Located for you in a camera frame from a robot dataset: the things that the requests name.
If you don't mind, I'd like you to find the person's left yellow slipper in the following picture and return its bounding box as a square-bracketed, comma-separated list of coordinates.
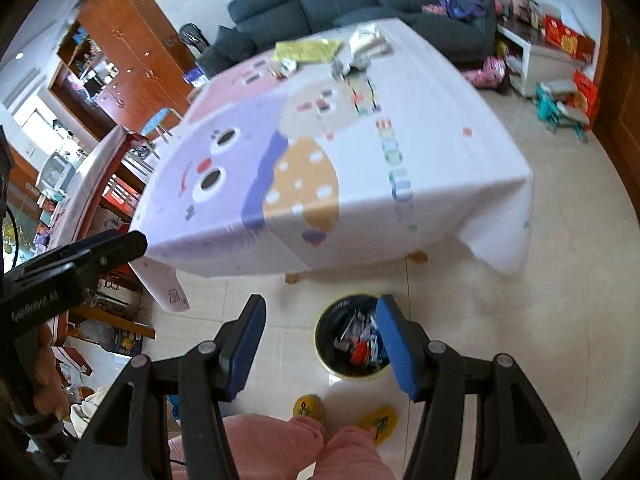
[292, 394, 326, 423]

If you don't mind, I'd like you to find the person's yellow slipper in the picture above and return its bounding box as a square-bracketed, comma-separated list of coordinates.
[292, 394, 326, 423]
[356, 405, 399, 445]

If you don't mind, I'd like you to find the dark sofa cushion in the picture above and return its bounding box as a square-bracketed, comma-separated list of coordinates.
[215, 25, 257, 59]

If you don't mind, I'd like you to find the black chair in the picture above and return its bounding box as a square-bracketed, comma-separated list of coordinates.
[179, 22, 211, 57]

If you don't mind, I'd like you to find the blue seat stool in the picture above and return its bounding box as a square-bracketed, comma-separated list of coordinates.
[140, 107, 183, 146]

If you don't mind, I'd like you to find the yellow-green flat packet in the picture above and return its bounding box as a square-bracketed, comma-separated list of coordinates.
[272, 37, 343, 64]

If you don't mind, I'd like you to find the brown wooden cabinet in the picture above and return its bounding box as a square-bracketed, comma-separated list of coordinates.
[50, 0, 198, 136]

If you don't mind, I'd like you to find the pile of mixed wrappers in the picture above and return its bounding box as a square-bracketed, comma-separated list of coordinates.
[334, 307, 388, 373]

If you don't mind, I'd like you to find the white side table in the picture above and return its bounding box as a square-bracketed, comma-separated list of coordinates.
[497, 22, 591, 96]

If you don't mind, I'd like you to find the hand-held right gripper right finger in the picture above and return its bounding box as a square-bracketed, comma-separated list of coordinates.
[375, 294, 581, 480]

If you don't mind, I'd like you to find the wooden leg table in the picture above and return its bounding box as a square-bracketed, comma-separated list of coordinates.
[285, 251, 428, 285]

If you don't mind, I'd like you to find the red wooden chair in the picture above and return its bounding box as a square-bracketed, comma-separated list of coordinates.
[65, 305, 156, 376]

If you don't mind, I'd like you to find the pink patterned bag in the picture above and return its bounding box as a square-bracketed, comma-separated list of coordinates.
[462, 56, 506, 90]

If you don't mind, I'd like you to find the white crumpled cloth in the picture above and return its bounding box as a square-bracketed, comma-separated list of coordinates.
[70, 387, 108, 438]

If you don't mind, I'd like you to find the red patterned gift box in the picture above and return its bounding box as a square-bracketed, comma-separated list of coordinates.
[542, 15, 596, 61]
[572, 70, 600, 116]

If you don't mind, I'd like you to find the white plastic bag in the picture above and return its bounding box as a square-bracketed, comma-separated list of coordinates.
[347, 25, 393, 58]

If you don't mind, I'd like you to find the white kitchen appliance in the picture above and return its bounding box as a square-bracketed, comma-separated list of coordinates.
[37, 152, 76, 191]

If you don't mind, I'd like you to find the teal plastic toy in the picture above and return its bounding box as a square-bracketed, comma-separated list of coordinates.
[535, 82, 591, 136]

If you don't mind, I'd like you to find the person's pink trouser leg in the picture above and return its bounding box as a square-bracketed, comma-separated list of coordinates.
[315, 427, 396, 480]
[170, 412, 326, 480]

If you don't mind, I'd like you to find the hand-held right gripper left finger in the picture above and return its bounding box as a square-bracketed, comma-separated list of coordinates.
[62, 294, 267, 480]

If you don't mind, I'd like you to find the yellow trash bin black liner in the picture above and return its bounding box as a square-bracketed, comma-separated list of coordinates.
[314, 295, 396, 380]

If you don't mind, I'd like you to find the person's right pink trouser leg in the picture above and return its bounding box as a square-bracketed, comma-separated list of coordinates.
[315, 427, 396, 480]

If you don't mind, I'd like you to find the person's right yellow slipper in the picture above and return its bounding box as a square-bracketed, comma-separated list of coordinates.
[356, 405, 399, 445]

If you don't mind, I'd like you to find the table with cartoon tablecloth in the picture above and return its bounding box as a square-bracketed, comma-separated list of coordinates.
[131, 17, 533, 311]

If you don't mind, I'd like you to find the person's left forearm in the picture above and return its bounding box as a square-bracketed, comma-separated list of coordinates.
[30, 320, 71, 416]

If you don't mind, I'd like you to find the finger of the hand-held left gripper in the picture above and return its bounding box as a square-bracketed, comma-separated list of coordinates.
[10, 230, 149, 286]

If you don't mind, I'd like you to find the person's left pink trouser leg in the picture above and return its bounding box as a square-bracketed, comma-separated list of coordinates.
[170, 412, 326, 480]

